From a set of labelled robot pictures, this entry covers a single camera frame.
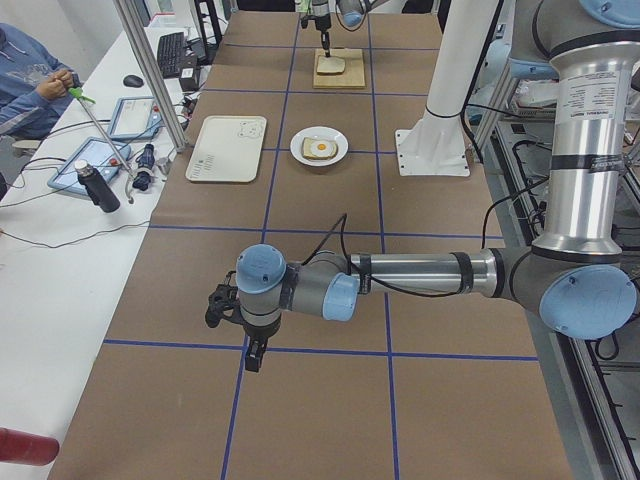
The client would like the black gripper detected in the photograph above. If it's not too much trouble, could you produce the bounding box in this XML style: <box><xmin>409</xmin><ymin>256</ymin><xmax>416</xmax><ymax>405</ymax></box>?
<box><xmin>301</xmin><ymin>0</ymin><xmax>331</xmax><ymax>56</ymax></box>
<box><xmin>243</xmin><ymin>316</ymin><xmax>281</xmax><ymax>372</ymax></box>

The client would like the bread slice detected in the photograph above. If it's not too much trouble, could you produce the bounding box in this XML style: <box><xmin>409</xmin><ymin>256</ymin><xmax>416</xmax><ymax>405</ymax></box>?
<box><xmin>315</xmin><ymin>55</ymin><xmax>346</xmax><ymax>76</ymax></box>
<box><xmin>302</xmin><ymin>137</ymin><xmax>338</xmax><ymax>161</ymax></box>

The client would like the white round plate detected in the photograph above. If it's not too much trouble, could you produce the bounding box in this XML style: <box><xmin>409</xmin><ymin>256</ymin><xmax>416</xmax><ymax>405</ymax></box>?
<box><xmin>290</xmin><ymin>126</ymin><xmax>349</xmax><ymax>167</ymax></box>

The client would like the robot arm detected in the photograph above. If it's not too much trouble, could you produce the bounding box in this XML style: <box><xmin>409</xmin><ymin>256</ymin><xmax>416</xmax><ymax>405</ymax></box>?
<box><xmin>235</xmin><ymin>1</ymin><xmax>639</xmax><ymax>371</ymax></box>
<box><xmin>294</xmin><ymin>0</ymin><xmax>385</xmax><ymax>58</ymax></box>

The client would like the bread slice under egg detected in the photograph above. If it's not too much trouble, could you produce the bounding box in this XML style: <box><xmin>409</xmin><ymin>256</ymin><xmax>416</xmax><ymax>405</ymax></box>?
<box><xmin>302</xmin><ymin>137</ymin><xmax>338</xmax><ymax>161</ymax></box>

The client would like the wooden cutting board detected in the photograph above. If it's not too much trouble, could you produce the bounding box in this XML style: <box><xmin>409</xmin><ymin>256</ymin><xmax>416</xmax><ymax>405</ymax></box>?
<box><xmin>313</xmin><ymin>48</ymin><xmax>366</xmax><ymax>90</ymax></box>

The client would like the fried egg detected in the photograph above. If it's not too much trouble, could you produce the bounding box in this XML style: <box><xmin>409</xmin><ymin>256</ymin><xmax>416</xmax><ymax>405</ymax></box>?
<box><xmin>309</xmin><ymin>141</ymin><xmax>335</xmax><ymax>156</ymax></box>

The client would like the small black box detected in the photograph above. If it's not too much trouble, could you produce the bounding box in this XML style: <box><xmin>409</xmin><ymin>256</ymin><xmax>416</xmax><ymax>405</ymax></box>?
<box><xmin>179</xmin><ymin>66</ymin><xmax>200</xmax><ymax>92</ymax></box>

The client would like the cream bear tray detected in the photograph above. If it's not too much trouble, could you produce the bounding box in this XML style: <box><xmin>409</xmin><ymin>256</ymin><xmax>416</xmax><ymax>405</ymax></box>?
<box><xmin>185</xmin><ymin>115</ymin><xmax>267</xmax><ymax>183</ymax></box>

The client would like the black keyboard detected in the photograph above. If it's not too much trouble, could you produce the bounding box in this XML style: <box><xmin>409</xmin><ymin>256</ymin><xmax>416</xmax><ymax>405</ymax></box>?
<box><xmin>156</xmin><ymin>32</ymin><xmax>186</xmax><ymax>78</ymax></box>

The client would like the black computer mouse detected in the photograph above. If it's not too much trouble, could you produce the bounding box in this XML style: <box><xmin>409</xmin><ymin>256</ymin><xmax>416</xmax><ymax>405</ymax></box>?
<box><xmin>122</xmin><ymin>75</ymin><xmax>144</xmax><ymax>88</ymax></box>

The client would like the far teach pendant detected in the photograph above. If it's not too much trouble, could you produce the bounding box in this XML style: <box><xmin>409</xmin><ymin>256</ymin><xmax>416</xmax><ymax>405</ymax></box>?
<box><xmin>107</xmin><ymin>97</ymin><xmax>162</xmax><ymax>141</ymax></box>

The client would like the teach pendant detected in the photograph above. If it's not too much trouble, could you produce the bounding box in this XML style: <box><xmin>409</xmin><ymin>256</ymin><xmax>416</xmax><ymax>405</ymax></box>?
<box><xmin>47</xmin><ymin>137</ymin><xmax>133</xmax><ymax>198</ymax></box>
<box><xmin>107</xmin><ymin>97</ymin><xmax>162</xmax><ymax>141</ymax></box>

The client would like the folded dark umbrella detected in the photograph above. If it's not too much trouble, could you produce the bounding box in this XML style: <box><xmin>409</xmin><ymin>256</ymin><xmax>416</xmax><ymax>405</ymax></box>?
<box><xmin>132</xmin><ymin>144</ymin><xmax>155</xmax><ymax>191</ymax></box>

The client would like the black water bottle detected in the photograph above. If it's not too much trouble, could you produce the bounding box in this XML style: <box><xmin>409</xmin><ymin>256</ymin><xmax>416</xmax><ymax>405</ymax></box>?
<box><xmin>74</xmin><ymin>159</ymin><xmax>120</xmax><ymax>213</ymax></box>

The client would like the near teach pendant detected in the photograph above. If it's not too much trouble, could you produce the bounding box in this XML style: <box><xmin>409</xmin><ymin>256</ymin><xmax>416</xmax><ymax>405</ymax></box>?
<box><xmin>47</xmin><ymin>137</ymin><xmax>133</xmax><ymax>198</ymax></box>

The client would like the red cylinder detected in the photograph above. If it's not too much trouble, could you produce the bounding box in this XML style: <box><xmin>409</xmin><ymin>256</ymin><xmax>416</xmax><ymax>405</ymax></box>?
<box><xmin>1</xmin><ymin>427</ymin><xmax>60</xmax><ymax>466</ymax></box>

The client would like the person in blue hoodie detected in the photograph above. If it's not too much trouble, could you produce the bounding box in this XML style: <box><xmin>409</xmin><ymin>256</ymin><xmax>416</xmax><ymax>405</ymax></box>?
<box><xmin>1</xmin><ymin>23</ymin><xmax>81</xmax><ymax>140</ymax></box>

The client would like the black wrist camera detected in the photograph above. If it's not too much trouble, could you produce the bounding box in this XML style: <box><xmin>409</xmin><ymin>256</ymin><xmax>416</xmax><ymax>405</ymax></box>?
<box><xmin>204</xmin><ymin>283</ymin><xmax>243</xmax><ymax>328</ymax></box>

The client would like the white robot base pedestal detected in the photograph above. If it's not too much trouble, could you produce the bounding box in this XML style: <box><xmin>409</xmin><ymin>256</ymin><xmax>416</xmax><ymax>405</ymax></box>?
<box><xmin>396</xmin><ymin>1</ymin><xmax>474</xmax><ymax>176</ymax></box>

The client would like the aluminium frame post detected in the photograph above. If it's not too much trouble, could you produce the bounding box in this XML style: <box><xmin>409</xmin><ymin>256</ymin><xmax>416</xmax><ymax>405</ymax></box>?
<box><xmin>113</xmin><ymin>0</ymin><xmax>187</xmax><ymax>153</ymax></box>

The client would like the green handled reacher grabber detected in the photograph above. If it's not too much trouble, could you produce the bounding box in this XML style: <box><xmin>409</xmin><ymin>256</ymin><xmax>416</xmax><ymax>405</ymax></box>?
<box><xmin>68</xmin><ymin>87</ymin><xmax>134</xmax><ymax>180</ymax></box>

